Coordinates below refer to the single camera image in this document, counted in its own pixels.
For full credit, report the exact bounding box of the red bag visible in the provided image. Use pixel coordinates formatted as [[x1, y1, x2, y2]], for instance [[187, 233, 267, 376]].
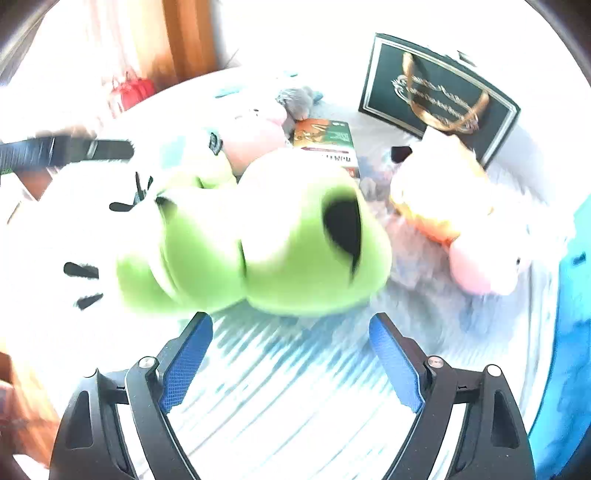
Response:
[[111, 69, 153, 112]]

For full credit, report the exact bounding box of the black gift bag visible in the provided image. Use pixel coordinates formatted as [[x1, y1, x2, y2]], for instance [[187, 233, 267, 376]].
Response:
[[358, 33, 522, 169]]

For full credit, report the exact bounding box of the grey elephant plush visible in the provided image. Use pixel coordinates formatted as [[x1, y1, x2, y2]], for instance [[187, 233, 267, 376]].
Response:
[[276, 87, 324, 121]]

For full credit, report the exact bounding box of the green and white plush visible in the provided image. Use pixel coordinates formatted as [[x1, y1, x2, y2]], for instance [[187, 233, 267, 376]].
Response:
[[9, 150, 393, 319]]

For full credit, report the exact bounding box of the pink pig plush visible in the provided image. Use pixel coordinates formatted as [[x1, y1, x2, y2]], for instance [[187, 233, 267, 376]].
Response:
[[390, 127, 532, 296]]

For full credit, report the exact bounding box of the wooden headboard frame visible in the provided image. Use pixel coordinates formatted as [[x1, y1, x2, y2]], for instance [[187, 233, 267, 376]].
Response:
[[139, 0, 222, 88]]

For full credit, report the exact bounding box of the green cardboard box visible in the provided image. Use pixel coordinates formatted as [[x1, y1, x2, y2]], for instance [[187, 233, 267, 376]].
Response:
[[291, 119, 361, 178]]

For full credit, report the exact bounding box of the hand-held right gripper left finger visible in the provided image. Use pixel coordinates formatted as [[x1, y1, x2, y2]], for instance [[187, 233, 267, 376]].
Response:
[[48, 311, 214, 480]]

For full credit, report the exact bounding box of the teal shirt pig plush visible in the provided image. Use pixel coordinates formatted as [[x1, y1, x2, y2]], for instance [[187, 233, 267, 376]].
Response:
[[152, 99, 289, 176]]

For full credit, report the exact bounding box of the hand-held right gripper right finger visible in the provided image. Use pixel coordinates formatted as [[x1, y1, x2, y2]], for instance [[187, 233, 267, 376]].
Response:
[[368, 311, 536, 480]]

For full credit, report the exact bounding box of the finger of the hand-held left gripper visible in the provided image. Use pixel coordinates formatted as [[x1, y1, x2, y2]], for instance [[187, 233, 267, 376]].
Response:
[[0, 137, 134, 172]]

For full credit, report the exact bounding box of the blue plastic crate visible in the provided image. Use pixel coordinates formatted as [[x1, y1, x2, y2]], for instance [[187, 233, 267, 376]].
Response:
[[526, 194, 591, 480]]

